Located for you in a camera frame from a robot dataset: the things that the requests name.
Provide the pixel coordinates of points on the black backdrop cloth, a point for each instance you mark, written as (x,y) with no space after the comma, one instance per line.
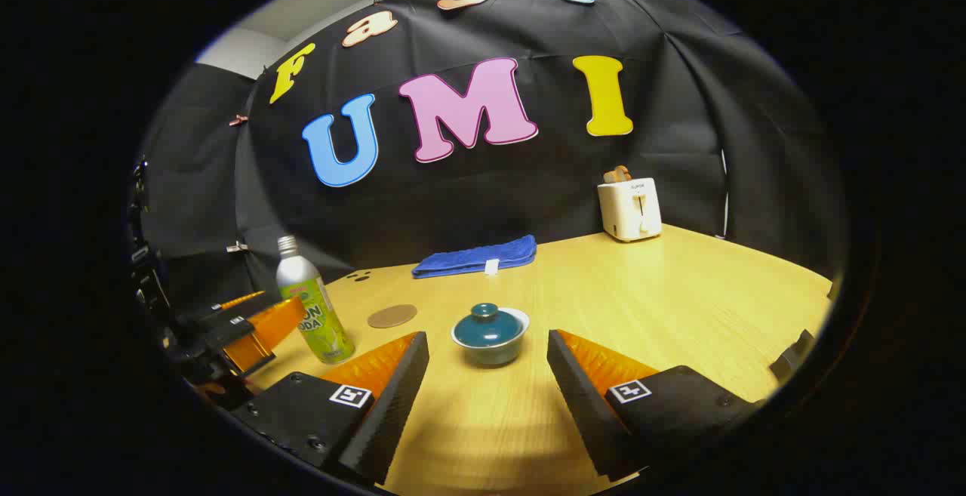
(528,194)

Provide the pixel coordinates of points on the brown bread slice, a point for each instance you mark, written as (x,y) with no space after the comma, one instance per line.
(616,174)

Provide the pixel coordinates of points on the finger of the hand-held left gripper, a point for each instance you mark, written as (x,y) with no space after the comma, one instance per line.
(264,334)
(226,317)

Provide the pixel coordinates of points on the blue folded towel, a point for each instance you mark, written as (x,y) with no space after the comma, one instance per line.
(475,258)

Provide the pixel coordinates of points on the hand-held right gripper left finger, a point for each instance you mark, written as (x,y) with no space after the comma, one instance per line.
(392,405)

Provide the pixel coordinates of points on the teal white teacup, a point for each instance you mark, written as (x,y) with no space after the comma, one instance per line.
(490,357)

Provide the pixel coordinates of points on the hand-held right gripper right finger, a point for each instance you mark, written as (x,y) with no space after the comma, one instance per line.
(581,405)

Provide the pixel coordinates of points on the white toaster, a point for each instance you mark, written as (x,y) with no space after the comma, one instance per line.
(622,213)

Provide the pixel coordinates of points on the silver green water bottle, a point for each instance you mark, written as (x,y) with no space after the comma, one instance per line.
(313,315)

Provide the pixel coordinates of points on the white clip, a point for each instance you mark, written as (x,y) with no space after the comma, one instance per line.
(237,247)

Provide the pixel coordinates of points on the dark block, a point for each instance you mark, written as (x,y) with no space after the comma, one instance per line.
(792,356)

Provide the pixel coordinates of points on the round brown coaster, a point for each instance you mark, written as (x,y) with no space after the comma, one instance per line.
(392,315)

